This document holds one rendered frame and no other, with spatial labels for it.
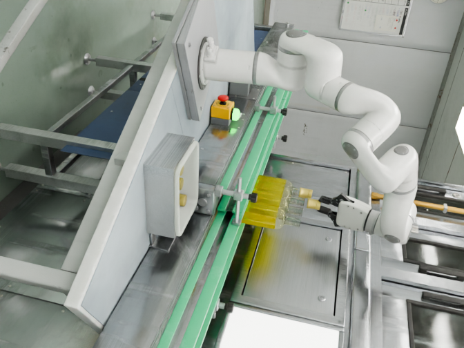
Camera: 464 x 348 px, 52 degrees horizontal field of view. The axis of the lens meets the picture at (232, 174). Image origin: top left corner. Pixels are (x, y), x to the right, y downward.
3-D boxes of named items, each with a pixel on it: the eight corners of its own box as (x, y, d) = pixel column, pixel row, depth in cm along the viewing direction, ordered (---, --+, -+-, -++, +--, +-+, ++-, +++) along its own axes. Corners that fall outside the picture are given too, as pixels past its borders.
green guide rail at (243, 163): (217, 190, 145) (243, 196, 144) (217, 188, 145) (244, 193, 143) (294, 30, 288) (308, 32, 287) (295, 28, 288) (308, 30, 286)
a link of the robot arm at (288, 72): (251, 92, 141) (306, 98, 139) (253, 51, 133) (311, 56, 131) (256, 77, 149) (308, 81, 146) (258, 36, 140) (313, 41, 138)
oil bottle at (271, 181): (231, 190, 173) (291, 201, 169) (233, 177, 170) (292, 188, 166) (235, 182, 177) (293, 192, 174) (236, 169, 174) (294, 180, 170)
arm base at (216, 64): (195, 58, 133) (250, 63, 130) (204, 25, 139) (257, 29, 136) (201, 93, 146) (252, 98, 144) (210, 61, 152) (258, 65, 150)
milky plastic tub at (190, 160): (148, 234, 129) (179, 241, 128) (144, 164, 117) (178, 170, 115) (170, 198, 143) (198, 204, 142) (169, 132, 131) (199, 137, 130)
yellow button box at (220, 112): (209, 123, 176) (228, 126, 175) (209, 104, 172) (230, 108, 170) (214, 114, 182) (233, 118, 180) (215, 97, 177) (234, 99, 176)
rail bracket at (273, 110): (252, 112, 190) (286, 117, 188) (253, 94, 186) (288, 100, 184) (254, 108, 193) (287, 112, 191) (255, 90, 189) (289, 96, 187)
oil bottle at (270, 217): (219, 219, 158) (283, 232, 155) (219, 206, 155) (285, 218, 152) (224, 209, 163) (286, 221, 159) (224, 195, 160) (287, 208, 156)
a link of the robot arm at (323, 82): (331, 117, 129) (340, 61, 119) (268, 83, 143) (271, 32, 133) (353, 104, 134) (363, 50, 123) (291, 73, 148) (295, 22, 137)
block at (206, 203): (190, 213, 146) (213, 217, 145) (191, 187, 141) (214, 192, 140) (194, 206, 149) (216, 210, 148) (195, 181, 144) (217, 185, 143)
